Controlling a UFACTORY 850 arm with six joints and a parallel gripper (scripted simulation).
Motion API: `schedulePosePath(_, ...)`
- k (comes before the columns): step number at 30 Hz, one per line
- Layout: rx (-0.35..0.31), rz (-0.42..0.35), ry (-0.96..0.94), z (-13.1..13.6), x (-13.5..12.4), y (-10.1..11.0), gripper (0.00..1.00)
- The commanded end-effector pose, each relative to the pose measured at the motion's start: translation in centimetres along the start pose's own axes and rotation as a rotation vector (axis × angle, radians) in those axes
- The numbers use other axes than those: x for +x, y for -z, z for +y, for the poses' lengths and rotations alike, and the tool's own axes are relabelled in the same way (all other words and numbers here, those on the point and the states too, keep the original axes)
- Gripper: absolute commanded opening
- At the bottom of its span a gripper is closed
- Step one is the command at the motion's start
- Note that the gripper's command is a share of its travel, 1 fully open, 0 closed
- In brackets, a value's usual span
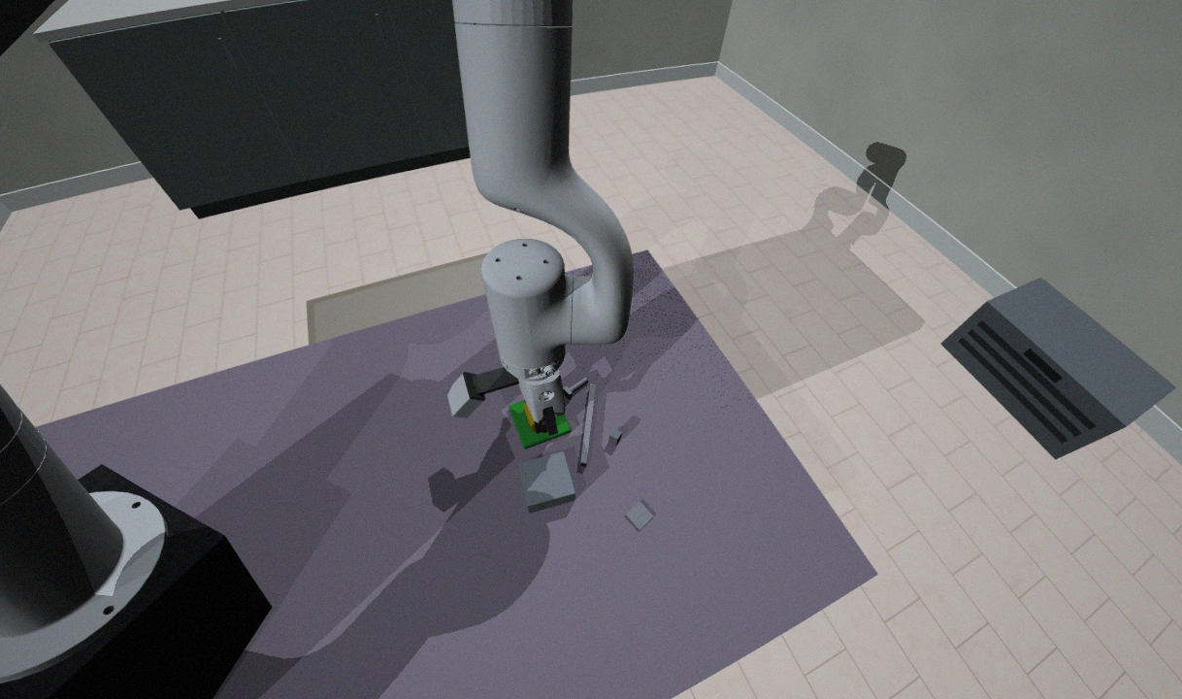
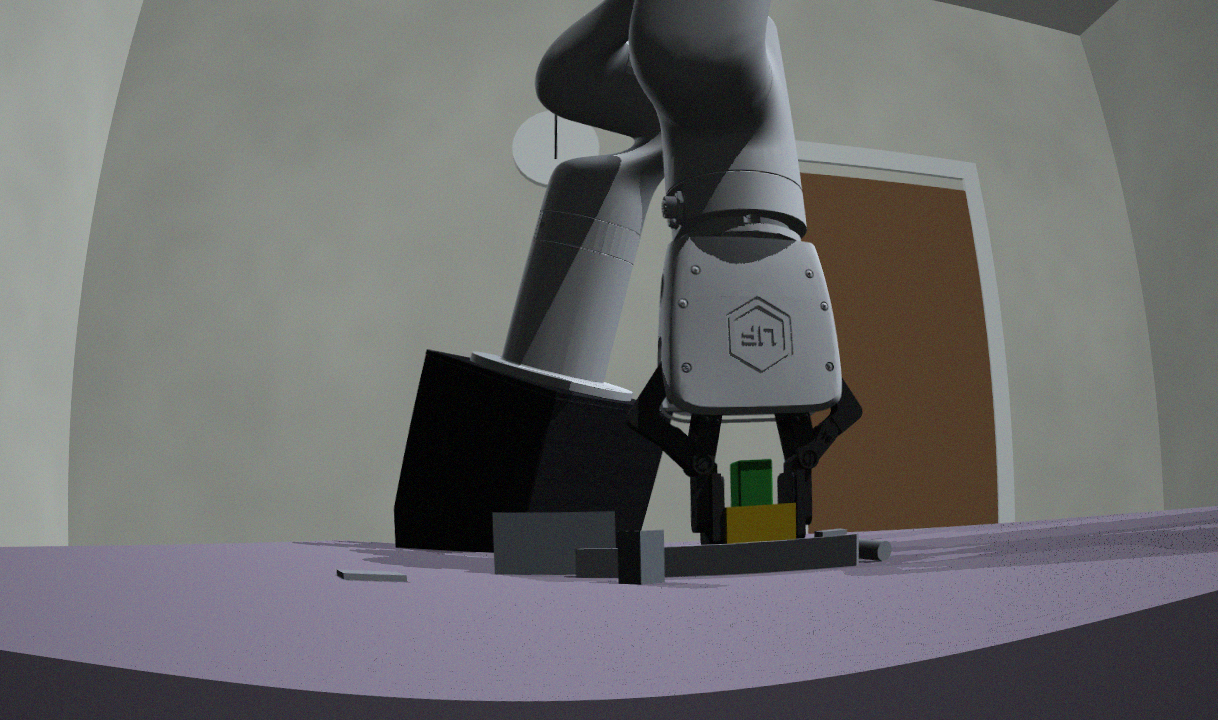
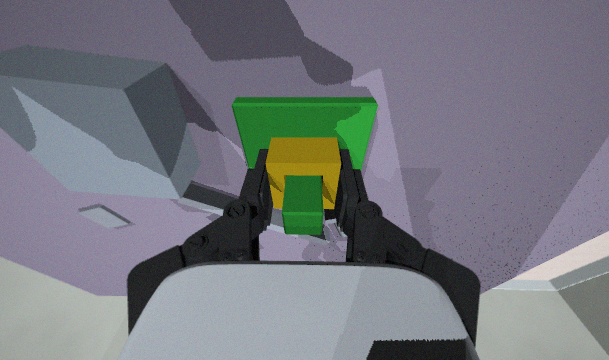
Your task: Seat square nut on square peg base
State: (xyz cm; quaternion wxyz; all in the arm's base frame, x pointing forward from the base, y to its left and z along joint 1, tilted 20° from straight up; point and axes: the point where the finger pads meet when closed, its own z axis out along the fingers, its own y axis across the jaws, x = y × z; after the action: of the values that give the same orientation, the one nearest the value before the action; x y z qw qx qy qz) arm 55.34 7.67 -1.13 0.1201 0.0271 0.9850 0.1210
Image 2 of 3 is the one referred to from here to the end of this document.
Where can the yellow square nut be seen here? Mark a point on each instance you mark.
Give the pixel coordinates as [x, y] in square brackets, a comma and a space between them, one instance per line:
[760, 523]

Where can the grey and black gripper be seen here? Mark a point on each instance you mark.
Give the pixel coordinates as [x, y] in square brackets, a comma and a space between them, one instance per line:
[756, 334]

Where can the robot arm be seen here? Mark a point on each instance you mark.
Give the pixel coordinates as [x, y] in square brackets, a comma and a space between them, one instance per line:
[729, 156]

